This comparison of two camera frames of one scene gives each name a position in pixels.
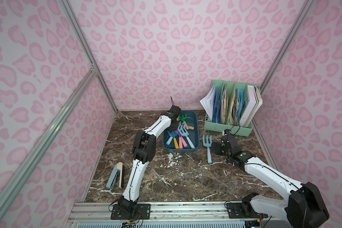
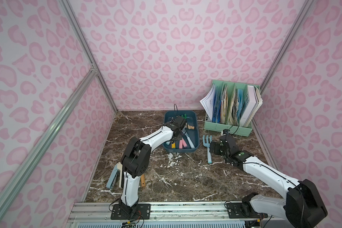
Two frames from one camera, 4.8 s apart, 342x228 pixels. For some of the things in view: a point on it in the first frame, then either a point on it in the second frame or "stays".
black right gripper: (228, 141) stays
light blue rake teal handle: (208, 145) stays
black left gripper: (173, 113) → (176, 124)
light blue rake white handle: (182, 129) stays
